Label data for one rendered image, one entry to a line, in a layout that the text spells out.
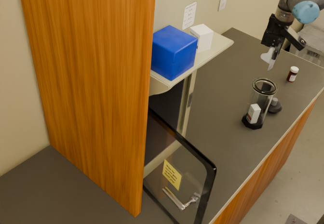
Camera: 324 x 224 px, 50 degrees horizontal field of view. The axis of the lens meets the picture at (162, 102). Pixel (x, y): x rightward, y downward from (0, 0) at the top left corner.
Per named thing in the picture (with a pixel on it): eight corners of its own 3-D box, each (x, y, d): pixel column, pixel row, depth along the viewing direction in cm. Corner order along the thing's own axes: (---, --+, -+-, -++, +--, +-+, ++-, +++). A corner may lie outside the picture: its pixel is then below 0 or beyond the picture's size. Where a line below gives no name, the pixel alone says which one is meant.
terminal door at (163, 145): (138, 181, 130) (142, 100, 103) (195, 244, 113) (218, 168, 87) (136, 182, 129) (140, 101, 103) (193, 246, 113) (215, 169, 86)
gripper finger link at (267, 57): (256, 66, 143) (265, 45, 141) (270, 72, 142) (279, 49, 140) (256, 67, 140) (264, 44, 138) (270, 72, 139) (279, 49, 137)
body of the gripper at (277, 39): (264, 36, 145) (273, 10, 137) (285, 43, 143) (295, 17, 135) (260, 45, 140) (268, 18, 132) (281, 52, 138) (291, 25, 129)
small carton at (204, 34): (186, 45, 106) (189, 27, 102) (200, 41, 108) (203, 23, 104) (196, 53, 103) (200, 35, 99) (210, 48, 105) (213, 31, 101)
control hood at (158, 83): (135, 95, 102) (136, 67, 95) (200, 52, 121) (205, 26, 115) (165, 114, 97) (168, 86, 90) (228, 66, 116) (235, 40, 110)
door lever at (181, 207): (173, 183, 107) (174, 178, 105) (195, 205, 102) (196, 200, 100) (160, 192, 104) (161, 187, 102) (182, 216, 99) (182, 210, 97)
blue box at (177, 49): (142, 65, 96) (144, 37, 90) (166, 51, 102) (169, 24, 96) (171, 82, 92) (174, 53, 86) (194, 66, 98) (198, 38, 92)
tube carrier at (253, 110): (245, 109, 170) (256, 74, 156) (266, 117, 167) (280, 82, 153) (238, 123, 163) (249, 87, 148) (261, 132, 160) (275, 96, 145)
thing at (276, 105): (264, 100, 178) (267, 90, 174) (282, 107, 176) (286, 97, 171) (260, 111, 172) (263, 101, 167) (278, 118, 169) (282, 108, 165)
